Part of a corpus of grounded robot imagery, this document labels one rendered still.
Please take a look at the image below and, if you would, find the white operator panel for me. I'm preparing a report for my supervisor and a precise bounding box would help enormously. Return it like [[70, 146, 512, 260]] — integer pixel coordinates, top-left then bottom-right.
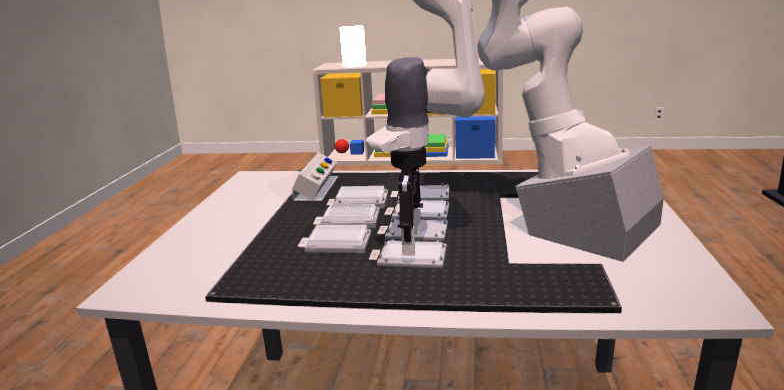
[[292, 152, 339, 201]]

